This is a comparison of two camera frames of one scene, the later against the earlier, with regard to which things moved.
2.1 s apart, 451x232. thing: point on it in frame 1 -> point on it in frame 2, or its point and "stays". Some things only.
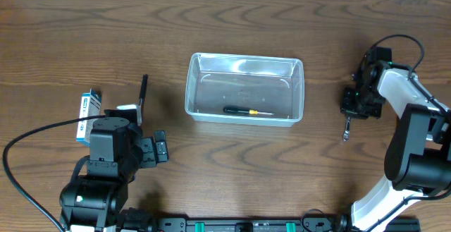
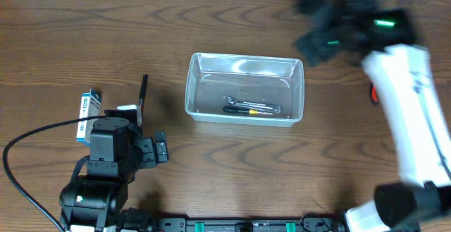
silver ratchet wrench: (346, 138) -> (232, 101)
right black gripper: (356, 108) -> (318, 34)
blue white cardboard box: (90, 106) stays
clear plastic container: (268, 84) stays
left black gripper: (155, 148) stays
